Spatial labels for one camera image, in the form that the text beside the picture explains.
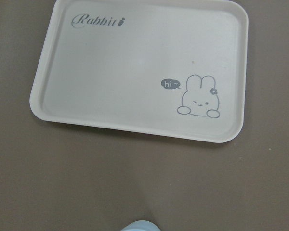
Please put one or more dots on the light blue plastic cup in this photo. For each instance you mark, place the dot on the light blue plastic cup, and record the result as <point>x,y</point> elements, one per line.
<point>141,223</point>

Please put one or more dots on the cream rabbit tray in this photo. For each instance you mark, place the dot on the cream rabbit tray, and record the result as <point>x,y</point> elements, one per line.
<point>173,68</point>

